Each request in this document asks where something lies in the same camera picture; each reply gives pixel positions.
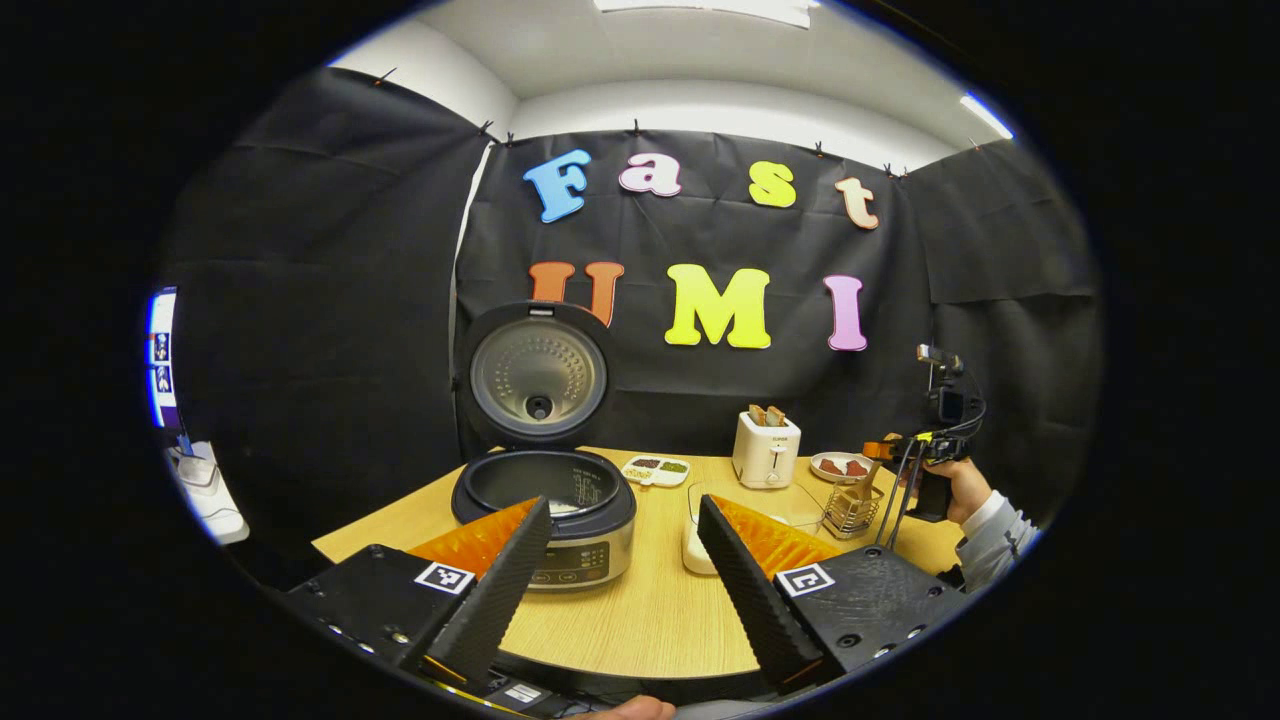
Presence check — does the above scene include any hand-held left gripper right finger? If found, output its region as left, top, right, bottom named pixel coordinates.
left=696, top=494, right=976, bottom=693

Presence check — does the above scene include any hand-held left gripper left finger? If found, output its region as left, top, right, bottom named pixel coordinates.
left=285, top=497, right=554, bottom=686

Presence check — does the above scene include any wooden spoon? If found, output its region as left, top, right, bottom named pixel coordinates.
left=850, top=458, right=887, bottom=508

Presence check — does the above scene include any clear plastic rice box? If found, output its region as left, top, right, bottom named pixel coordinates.
left=682, top=481, right=827, bottom=577

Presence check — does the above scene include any wire chopstick holder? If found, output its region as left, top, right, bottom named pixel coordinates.
left=823, top=482, right=887, bottom=542

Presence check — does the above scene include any grey silver rice cooker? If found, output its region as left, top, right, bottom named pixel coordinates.
left=450, top=300, right=638, bottom=593

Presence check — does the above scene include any small white plate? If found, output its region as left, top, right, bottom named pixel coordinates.
left=810, top=451, right=875, bottom=485

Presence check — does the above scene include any white toaster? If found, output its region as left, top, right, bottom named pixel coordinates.
left=732, top=408, right=803, bottom=490

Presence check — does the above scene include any white divided condiment dish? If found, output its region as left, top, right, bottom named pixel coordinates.
left=621, top=455, right=692, bottom=489

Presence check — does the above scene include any white side table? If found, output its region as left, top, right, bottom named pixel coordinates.
left=164, top=440, right=252, bottom=547

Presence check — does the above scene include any narrow ceiling light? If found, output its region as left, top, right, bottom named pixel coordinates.
left=959, top=92, right=1015, bottom=141

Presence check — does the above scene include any black backdrop cloth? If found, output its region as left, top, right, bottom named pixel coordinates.
left=160, top=68, right=1103, bottom=591

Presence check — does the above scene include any computer monitor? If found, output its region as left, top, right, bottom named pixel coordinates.
left=146, top=287, right=182, bottom=430

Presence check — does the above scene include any large ceiling light panel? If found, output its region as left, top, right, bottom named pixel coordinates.
left=595, top=0, right=813, bottom=29

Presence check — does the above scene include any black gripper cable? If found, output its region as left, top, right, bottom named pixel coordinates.
left=874, top=440, right=918, bottom=552

